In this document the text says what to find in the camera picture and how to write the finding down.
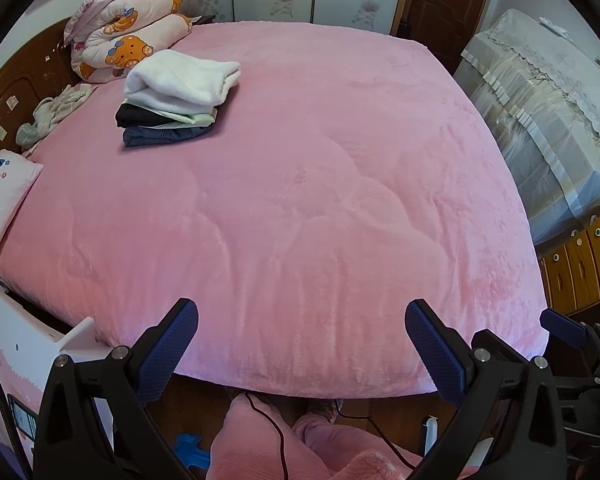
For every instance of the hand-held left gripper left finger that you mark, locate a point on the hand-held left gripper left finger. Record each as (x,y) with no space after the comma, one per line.
(172,350)

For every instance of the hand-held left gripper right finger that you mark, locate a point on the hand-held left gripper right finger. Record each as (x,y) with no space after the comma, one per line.
(437,355)

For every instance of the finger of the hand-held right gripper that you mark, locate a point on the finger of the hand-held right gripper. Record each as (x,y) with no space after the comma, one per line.
(562,325)
(500,341)

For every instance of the white fuzzy cardigan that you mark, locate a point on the white fuzzy cardigan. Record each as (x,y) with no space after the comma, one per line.
(180,77)

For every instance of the wooden drawer cabinet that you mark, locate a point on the wooden drawer cabinet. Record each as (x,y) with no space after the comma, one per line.
(580,260)

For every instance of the blue plastic object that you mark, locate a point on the blue plastic object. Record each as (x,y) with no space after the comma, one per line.
(192,452)

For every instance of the person's pink fleece pants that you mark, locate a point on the person's pink fleece pants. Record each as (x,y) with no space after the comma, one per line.
(250,440)

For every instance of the fuzzy pink slipper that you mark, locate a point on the fuzzy pink slipper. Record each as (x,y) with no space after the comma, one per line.
(325,410)

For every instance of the white pink footboard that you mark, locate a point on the white pink footboard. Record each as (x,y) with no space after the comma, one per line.
(10,340)

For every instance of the pink bed blanket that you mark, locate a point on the pink bed blanket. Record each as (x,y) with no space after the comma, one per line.
(305,185)

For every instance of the folded dark blue garment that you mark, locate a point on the folded dark blue garment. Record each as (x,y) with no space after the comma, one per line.
(155,136)

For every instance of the lace covered furniture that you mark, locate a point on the lace covered furniture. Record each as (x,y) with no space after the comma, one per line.
(530,110)

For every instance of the small white pink pillow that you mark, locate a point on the small white pink pillow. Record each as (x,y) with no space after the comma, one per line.
(2,195)

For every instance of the folded light green garment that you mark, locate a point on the folded light green garment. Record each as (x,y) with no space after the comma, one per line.
(190,119)

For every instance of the crumpled beige cloth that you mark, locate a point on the crumpled beige cloth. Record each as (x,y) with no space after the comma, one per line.
(55,110)

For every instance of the folded bear print quilt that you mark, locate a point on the folded bear print quilt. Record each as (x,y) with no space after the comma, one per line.
(130,45)

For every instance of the brown wooden headboard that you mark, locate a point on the brown wooden headboard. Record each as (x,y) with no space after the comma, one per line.
(15,85)

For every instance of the brown wooden door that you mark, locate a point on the brown wooden door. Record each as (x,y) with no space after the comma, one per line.
(450,10)

